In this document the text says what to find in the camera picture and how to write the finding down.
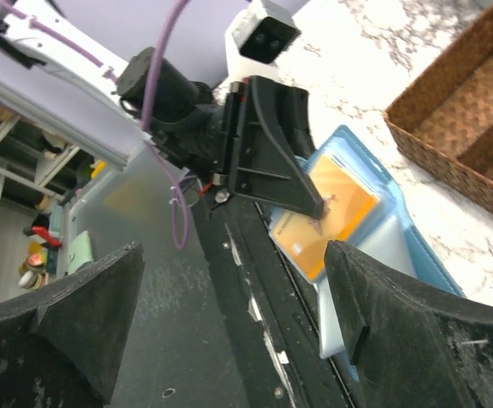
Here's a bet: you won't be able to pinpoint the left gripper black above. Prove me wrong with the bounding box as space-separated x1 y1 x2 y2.
204 80 323 219

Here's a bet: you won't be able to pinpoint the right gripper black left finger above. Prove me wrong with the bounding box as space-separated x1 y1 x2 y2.
0 243 145 407

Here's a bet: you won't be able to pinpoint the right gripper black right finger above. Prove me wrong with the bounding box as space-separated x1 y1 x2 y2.
325 241 493 407

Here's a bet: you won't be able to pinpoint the gold credit card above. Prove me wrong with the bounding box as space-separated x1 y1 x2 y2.
269 155 381 282

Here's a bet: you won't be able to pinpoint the blue leather card holder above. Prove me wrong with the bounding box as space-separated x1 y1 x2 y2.
269 126 463 359

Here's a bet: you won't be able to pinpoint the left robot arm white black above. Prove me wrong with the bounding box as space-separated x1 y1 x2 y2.
0 1 325 219

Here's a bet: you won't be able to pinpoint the mint green card holder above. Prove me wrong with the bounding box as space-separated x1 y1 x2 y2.
66 230 94 275

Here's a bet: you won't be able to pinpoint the tape rolls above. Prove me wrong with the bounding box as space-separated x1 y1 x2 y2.
18 249 49 291

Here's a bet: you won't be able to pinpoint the brown woven divided basket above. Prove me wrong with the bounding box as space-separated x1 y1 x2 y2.
384 5 493 214

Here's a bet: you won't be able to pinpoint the white metal shelf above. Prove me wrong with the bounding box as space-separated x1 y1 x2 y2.
0 114 93 302

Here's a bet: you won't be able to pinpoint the red handled tool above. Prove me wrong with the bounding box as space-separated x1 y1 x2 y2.
23 226 62 249

